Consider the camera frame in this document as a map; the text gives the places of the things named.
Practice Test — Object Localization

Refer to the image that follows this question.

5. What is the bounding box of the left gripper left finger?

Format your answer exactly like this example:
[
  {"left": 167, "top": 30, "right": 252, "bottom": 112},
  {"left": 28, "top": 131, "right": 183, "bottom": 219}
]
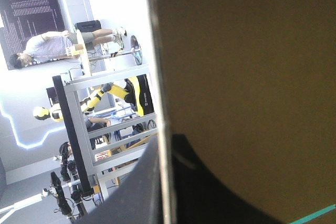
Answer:
[{"left": 78, "top": 135, "right": 166, "bottom": 224}]

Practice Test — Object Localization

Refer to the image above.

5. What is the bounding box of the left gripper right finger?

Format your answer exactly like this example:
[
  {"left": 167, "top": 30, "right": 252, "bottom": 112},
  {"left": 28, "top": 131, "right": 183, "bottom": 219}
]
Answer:
[{"left": 170, "top": 133, "right": 282, "bottom": 224}]

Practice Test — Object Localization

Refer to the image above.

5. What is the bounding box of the brown cardboard box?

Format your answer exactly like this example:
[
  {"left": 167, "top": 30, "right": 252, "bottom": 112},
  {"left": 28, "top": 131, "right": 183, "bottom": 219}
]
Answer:
[{"left": 143, "top": 0, "right": 336, "bottom": 224}]

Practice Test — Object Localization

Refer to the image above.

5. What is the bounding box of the person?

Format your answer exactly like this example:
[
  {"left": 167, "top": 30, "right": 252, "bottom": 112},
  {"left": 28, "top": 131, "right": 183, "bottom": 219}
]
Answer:
[
  {"left": 9, "top": 26, "right": 128, "bottom": 69},
  {"left": 83, "top": 114, "right": 113, "bottom": 133}
]

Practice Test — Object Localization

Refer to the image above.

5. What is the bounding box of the yellow robot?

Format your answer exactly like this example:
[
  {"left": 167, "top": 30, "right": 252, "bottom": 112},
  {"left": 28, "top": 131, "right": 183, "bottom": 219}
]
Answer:
[{"left": 32, "top": 74, "right": 155, "bottom": 123}]

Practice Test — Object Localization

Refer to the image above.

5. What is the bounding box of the black chair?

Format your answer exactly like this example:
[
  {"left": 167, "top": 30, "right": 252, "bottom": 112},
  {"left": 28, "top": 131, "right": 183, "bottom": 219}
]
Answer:
[{"left": 75, "top": 19, "right": 102, "bottom": 33}]

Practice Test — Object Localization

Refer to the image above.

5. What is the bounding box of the black camera on tripod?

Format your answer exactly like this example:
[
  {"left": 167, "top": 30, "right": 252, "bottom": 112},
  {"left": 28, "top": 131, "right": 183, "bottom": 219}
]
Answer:
[{"left": 41, "top": 153, "right": 89, "bottom": 221}]

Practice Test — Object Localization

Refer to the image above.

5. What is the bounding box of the silver metal frame rack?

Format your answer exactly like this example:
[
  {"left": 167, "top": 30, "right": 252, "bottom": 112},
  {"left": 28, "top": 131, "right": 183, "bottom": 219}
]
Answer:
[{"left": 51, "top": 63, "right": 161, "bottom": 201}]

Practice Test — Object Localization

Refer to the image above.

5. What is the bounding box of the round white pedestal table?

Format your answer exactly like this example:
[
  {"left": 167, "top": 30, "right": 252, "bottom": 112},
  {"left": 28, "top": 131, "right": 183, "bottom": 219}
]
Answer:
[{"left": 75, "top": 29, "right": 144, "bottom": 77}]

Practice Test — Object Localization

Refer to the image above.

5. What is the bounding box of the dark wall display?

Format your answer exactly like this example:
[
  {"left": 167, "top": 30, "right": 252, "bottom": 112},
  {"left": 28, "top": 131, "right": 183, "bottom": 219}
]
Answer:
[{"left": 0, "top": 0, "right": 66, "bottom": 71}]

